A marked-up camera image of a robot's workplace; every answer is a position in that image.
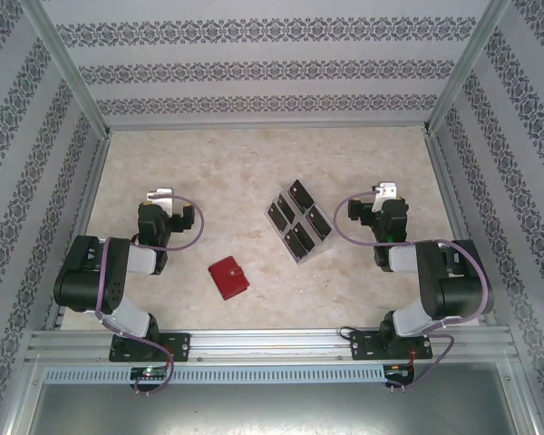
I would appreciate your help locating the clear acrylic card stand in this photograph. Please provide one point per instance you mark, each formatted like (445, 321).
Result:
(319, 244)

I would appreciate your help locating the red leather card holder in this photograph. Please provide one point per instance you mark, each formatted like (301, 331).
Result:
(222, 281)

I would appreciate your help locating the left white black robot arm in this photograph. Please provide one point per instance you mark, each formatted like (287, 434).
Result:
(79, 272)

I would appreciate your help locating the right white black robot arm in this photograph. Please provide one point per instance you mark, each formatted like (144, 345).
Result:
(453, 281)

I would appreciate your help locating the grey metal sheet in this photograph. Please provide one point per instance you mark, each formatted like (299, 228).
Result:
(272, 412)

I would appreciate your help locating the aluminium table side rail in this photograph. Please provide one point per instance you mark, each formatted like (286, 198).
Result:
(449, 190)
(92, 190)

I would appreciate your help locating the thin aluminium frame rail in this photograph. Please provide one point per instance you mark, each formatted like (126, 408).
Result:
(267, 127)

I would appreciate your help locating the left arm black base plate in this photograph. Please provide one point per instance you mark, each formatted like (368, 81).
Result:
(181, 346)

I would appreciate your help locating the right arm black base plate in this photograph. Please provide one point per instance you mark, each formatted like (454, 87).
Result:
(360, 346)

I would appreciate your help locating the aluminium frame post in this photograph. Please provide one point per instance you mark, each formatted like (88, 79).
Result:
(72, 72)
(463, 68)

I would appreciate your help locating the wide aluminium mounting rail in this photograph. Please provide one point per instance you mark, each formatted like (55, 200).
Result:
(267, 344)

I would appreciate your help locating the aluminium frame leg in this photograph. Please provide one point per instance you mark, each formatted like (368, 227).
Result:
(20, 399)
(523, 399)

